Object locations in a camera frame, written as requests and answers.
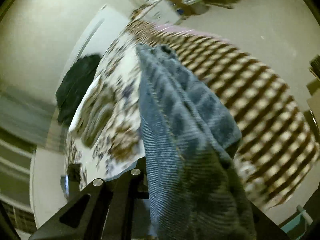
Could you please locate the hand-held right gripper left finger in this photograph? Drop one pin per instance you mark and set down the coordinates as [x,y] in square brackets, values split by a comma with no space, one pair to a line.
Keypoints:
[137,177]

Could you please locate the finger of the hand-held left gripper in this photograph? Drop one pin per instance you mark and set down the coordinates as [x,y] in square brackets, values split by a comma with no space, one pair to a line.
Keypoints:
[74,173]

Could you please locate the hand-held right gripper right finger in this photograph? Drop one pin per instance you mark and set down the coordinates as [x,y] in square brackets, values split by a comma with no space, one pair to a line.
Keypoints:
[265,223]

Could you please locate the blue checkered towel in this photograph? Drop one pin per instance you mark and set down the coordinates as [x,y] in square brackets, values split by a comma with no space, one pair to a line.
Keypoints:
[185,140]

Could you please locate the floral printed bedsheet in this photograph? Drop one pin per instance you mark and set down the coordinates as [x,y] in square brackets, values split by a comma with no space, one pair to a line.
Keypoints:
[107,110]

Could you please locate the dark cloth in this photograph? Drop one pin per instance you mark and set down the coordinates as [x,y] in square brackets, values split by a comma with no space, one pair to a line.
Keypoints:
[75,90]

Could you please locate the brown checkered blanket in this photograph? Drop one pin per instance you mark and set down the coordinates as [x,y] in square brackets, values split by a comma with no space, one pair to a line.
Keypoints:
[250,100]

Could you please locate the white bucket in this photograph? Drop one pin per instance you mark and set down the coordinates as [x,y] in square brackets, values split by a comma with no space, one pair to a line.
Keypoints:
[195,2]

